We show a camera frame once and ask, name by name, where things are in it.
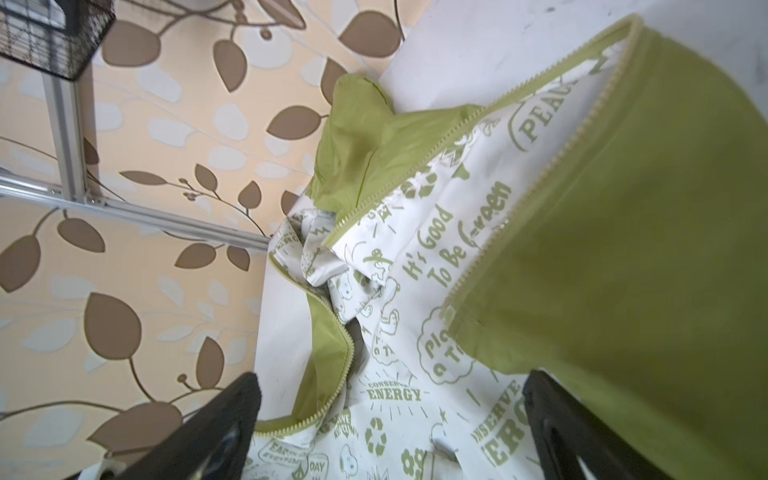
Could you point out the aluminium frame strut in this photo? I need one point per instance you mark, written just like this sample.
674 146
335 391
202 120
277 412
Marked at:
73 190

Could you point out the green zip-up hooded jacket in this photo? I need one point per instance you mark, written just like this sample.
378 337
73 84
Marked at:
604 222

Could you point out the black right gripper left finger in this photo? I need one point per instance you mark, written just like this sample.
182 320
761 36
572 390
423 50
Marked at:
213 444

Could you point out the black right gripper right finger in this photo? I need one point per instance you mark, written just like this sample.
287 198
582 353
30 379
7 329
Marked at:
573 443

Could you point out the black wire basket back wall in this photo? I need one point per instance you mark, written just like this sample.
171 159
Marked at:
56 37

